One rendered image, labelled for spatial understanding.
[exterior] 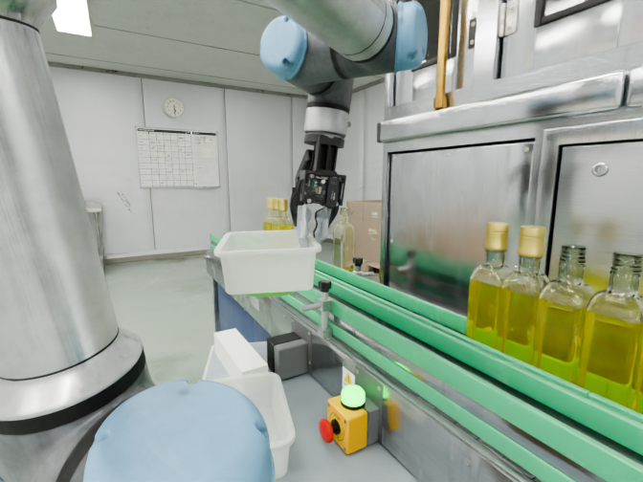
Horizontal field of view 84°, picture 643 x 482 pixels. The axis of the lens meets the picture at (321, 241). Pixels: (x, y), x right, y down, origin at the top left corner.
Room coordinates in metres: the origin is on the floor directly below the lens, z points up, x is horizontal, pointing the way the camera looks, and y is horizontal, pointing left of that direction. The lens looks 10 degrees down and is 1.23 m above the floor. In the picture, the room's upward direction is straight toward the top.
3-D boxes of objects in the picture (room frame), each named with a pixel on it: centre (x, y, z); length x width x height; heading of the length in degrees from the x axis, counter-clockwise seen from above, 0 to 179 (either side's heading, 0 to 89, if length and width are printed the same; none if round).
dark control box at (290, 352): (0.84, 0.09, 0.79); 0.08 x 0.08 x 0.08; 30
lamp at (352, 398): (0.60, -0.06, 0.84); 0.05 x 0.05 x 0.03
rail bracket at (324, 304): (0.75, 0.01, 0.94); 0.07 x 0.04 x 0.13; 120
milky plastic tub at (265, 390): (0.58, 0.15, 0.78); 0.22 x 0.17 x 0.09; 15
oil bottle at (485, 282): (0.58, -0.29, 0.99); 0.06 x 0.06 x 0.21; 31
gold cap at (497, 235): (0.58, -0.29, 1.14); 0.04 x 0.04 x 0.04
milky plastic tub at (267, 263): (0.65, 0.10, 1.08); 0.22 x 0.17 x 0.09; 9
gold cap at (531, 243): (0.53, -0.32, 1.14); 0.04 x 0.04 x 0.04
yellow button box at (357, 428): (0.60, -0.06, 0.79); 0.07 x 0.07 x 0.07; 30
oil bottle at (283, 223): (1.32, 0.14, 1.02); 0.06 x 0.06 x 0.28; 30
